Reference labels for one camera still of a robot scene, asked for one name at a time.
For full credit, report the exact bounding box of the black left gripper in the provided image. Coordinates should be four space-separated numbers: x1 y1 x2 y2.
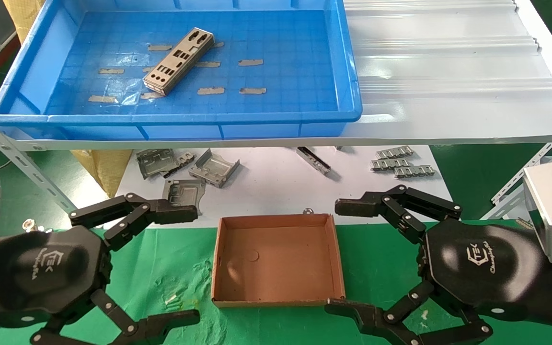
0 225 201 345

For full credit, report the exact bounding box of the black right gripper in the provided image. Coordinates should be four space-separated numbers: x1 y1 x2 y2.
325 184 552 345

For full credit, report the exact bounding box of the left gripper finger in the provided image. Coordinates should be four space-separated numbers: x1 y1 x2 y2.
69 193 198 252

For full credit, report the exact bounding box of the brown cardboard box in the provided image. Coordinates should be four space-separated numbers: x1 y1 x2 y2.
211 214 346 308

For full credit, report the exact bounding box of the blue plastic tray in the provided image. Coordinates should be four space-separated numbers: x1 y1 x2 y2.
0 0 364 141

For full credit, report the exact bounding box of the flat stamped metal plate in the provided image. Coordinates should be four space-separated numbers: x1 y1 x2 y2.
162 179 207 215

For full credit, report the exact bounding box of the green cloth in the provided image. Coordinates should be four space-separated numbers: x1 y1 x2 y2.
0 220 552 345

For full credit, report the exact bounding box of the yellow woven sack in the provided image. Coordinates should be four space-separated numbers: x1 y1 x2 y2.
70 149 134 198
3 0 46 44

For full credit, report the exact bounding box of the white base board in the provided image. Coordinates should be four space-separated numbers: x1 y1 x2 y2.
115 146 454 230

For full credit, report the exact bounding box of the toothed metal strip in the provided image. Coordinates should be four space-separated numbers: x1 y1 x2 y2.
394 165 436 179
370 159 412 172
376 146 414 160

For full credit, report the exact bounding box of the white corrugated shelf panel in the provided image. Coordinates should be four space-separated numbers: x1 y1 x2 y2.
0 0 552 153

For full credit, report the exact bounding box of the stamped metal bracket plate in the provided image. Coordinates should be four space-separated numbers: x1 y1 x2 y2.
136 149 181 180

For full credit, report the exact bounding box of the open metal bracket box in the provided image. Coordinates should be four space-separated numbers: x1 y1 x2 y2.
189 149 241 188

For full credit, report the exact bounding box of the long narrow metal rail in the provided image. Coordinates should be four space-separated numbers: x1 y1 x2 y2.
297 147 331 175

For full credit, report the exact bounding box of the perforated metal shelf post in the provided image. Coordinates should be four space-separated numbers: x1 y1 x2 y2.
0 98 78 214
491 141 552 221

